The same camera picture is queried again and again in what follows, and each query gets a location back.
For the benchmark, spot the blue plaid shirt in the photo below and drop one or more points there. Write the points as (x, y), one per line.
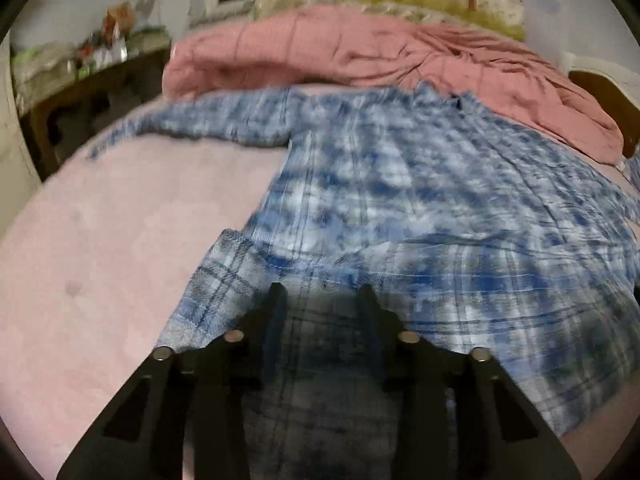
(425, 200)

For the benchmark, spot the blue floral pillow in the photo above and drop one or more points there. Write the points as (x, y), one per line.
(634, 172)

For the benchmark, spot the bed with pink sheet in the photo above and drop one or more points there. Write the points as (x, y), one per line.
(100, 260)

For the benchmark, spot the white and brown headboard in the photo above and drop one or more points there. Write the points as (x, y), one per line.
(600, 85)

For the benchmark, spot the brown wooden desk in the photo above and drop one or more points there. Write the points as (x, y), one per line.
(75, 90)

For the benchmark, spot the pink checked quilt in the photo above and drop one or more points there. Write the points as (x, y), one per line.
(350, 50)

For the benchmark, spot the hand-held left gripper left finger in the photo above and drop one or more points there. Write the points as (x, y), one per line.
(272, 325)

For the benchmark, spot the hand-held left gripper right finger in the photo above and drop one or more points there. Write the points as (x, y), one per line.
(367, 320)

